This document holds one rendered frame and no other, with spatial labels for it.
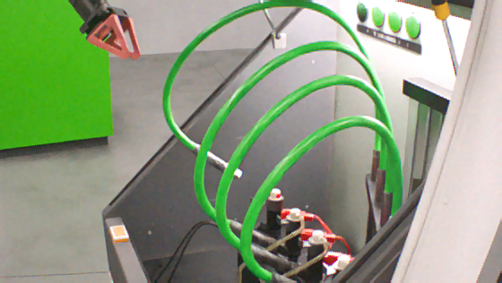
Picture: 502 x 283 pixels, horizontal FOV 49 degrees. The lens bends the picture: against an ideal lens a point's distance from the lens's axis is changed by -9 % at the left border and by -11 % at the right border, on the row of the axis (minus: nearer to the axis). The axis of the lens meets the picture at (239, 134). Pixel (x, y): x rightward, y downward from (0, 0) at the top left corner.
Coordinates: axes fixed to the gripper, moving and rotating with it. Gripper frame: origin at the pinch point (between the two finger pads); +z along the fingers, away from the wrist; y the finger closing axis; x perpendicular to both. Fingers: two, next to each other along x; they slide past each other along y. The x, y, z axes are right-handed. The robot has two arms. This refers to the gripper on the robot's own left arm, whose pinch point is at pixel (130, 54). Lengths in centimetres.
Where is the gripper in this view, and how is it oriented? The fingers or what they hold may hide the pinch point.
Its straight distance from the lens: 109.9
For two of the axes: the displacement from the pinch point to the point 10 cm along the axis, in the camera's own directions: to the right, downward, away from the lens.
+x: -7.3, 6.4, 2.4
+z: 6.5, 7.6, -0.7
